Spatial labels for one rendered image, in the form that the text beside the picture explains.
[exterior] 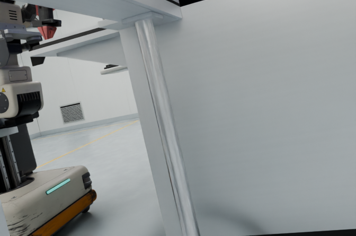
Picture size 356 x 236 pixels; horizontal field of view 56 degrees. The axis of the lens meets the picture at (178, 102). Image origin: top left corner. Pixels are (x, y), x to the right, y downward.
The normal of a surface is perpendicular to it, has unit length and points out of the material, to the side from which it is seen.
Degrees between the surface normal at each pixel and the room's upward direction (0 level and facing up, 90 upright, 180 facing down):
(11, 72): 98
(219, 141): 90
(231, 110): 90
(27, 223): 90
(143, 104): 90
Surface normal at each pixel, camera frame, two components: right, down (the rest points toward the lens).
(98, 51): -0.29, 0.14
